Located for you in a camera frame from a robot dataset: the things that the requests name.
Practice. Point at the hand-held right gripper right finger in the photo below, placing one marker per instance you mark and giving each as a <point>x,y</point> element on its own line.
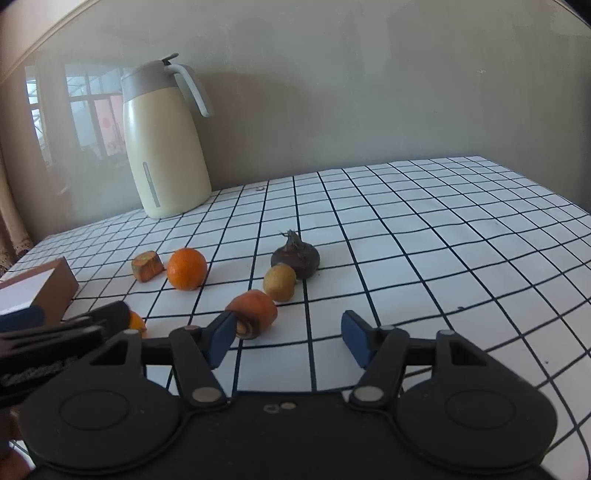
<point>355,341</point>

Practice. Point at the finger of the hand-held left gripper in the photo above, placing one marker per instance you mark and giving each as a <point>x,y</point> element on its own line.
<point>23,318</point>
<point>92,323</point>

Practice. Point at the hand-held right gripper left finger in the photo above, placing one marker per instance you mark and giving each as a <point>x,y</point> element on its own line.
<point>221,339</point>

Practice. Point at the orange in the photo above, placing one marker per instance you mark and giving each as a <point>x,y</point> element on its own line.
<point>186,268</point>
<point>137,325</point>

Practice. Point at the brown cardboard box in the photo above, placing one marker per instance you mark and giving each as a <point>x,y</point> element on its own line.
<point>55,286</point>

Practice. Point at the carrot chunk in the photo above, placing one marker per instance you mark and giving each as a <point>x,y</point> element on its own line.
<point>256,309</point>

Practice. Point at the small yellow potato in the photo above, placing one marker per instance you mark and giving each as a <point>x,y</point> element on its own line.
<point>280,281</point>

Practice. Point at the sprouted dark water chestnut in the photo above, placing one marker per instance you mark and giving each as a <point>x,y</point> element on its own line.
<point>300,258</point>

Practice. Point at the brown cube chunk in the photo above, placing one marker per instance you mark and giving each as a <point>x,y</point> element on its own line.
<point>147,265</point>

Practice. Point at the beige curtain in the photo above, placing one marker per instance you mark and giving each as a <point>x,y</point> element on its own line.
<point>9,226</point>

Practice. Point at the checked white tablecloth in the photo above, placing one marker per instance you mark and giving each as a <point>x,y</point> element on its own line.
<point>415,258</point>

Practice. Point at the cream thermos jug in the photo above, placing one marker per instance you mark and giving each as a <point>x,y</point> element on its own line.
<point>161,152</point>

